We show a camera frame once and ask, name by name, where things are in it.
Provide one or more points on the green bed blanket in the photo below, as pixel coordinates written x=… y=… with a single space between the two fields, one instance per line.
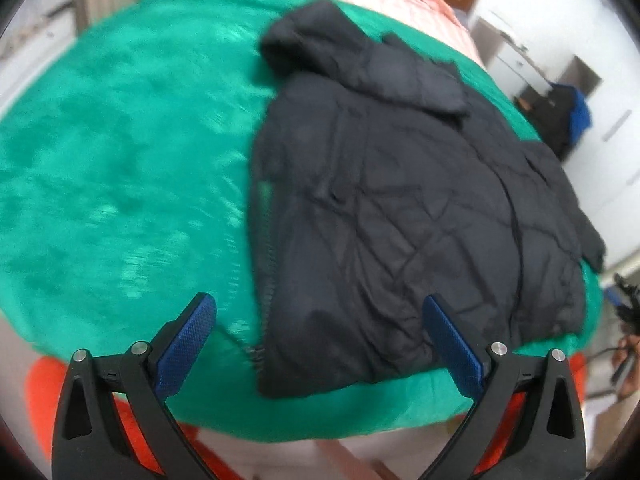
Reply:
x=125 y=190

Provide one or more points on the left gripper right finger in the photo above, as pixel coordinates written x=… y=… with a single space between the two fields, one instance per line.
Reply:
x=548 y=439

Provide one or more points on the orange red quilt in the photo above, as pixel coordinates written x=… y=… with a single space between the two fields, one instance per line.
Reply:
x=215 y=462

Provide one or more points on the dark jacket on chair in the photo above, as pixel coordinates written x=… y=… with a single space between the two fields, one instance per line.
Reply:
x=560 y=117

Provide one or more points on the person's right hand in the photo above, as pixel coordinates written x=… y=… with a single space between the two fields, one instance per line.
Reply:
x=626 y=358

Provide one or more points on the black puffer jacket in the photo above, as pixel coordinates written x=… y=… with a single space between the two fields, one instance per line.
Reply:
x=380 y=177

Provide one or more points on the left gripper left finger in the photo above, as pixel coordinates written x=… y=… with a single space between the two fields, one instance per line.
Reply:
x=89 y=438

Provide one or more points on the white bedside cabinet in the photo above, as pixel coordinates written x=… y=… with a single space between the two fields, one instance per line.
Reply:
x=510 y=67

